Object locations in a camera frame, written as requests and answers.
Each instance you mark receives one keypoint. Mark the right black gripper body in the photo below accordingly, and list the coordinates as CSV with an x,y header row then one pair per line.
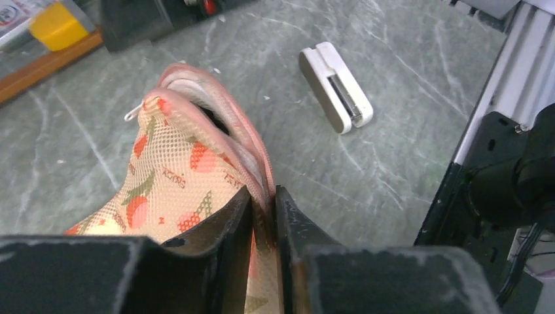
x,y
126,23

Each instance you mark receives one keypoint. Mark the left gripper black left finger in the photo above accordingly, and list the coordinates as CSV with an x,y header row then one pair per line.
x,y
203,270

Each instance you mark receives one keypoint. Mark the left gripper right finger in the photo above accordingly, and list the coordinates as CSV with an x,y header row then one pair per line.
x,y
319,275

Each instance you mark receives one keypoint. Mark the floral mesh laundry bag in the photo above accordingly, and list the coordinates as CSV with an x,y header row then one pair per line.
x,y
195,149

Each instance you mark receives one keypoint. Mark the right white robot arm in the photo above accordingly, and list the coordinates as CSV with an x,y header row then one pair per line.
x,y
494,206

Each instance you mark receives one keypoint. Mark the yellow grey tape dispenser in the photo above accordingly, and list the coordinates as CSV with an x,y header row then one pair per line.
x,y
60,25

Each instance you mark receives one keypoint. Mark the orange wooden shelf rack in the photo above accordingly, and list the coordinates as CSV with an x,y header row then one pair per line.
x,y
23,79

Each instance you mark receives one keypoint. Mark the small white rectangular block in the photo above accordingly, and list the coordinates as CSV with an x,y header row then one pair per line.
x,y
334,86

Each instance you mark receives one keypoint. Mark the aluminium frame rail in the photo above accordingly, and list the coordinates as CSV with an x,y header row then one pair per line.
x,y
521,82

